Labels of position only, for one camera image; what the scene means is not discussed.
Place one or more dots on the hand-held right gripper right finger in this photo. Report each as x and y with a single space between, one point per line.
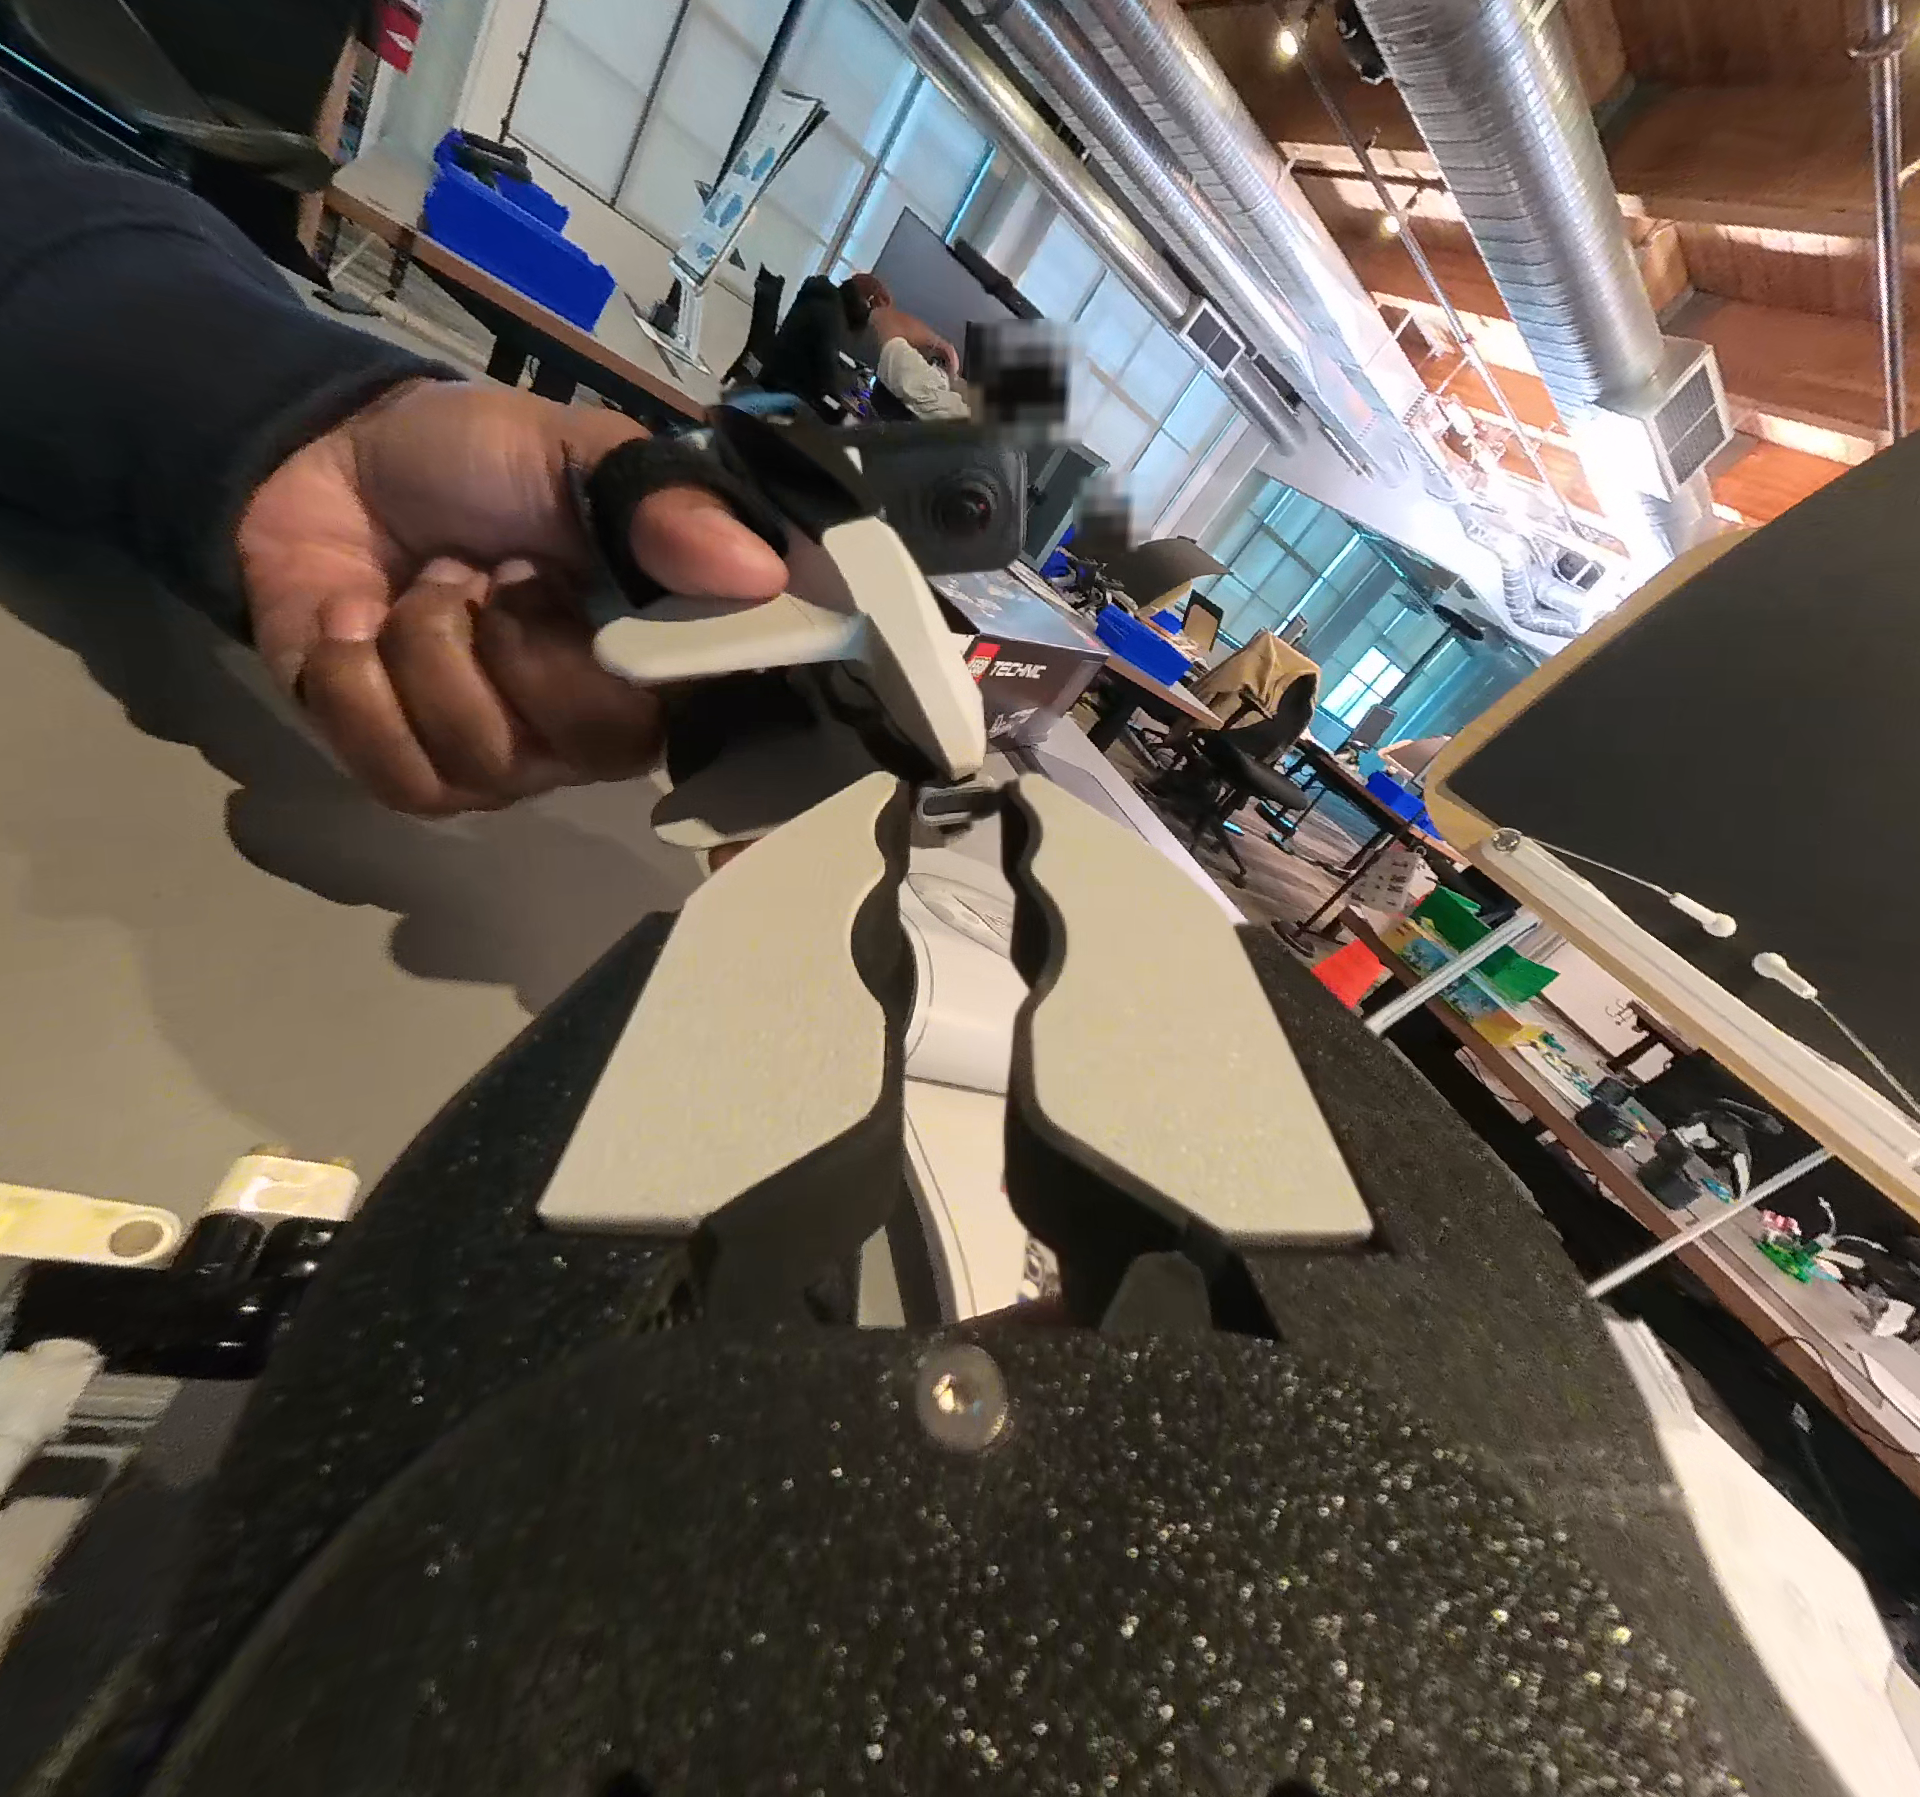
1184 1077

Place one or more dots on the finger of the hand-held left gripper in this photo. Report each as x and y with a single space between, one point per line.
915 656
735 806

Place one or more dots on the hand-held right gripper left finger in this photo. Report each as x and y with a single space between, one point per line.
720 1061

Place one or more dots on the small grey toy brick piece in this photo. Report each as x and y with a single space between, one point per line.
946 800

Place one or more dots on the black toy set box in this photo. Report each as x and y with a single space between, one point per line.
1035 665

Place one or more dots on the person's left hand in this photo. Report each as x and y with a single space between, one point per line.
420 553

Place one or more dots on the red toy baseplate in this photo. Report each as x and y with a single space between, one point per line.
1350 972

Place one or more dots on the dark computer monitor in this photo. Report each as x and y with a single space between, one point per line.
929 259

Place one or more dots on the small blue bin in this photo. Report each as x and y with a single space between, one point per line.
1139 629

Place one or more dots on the white instruction sheet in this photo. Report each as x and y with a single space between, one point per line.
961 1196

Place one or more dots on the clear acrylic rod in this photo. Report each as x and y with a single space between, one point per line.
1447 979
1711 1219

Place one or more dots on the small white air vent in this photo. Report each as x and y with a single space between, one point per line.
1211 334

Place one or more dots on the green toy baseplate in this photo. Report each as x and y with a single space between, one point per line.
1483 950

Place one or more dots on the white banner stand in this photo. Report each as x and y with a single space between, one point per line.
751 191

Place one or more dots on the tan jacket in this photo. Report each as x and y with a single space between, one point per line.
1259 679

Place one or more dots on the wooden table with black legs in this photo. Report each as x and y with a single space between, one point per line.
600 341

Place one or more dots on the stack of blue bins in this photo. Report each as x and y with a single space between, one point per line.
517 252

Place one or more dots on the long cluttered wooden table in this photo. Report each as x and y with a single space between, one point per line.
1695 1226

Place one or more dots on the black panel board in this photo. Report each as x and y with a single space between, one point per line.
1724 717

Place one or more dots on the pale yellow flat object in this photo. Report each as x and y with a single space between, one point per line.
84 1221

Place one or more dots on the large white air vent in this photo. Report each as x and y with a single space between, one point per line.
1687 417

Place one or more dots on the black high-back office chair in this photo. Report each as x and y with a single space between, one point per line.
195 13

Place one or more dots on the slim metal ventilation duct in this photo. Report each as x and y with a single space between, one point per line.
1020 131
1155 101

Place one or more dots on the black bracket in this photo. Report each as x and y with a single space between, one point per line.
165 1302

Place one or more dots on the large metal ventilation duct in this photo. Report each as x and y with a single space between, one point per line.
1515 177

